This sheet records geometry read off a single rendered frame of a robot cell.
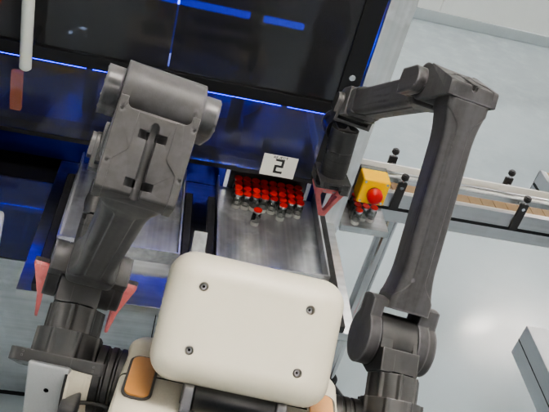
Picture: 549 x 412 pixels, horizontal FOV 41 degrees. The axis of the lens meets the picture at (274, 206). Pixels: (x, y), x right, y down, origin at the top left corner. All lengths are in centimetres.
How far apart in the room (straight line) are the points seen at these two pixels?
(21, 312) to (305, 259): 83
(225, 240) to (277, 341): 89
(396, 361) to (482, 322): 230
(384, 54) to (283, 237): 49
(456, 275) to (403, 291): 247
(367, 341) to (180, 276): 29
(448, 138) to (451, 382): 199
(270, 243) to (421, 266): 77
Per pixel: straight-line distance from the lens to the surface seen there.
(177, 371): 84
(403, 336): 102
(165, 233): 169
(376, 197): 181
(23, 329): 218
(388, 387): 99
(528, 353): 240
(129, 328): 212
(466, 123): 104
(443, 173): 102
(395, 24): 164
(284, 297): 83
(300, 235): 180
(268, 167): 177
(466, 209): 207
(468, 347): 312
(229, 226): 176
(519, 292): 358
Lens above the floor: 191
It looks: 33 degrees down
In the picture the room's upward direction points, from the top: 16 degrees clockwise
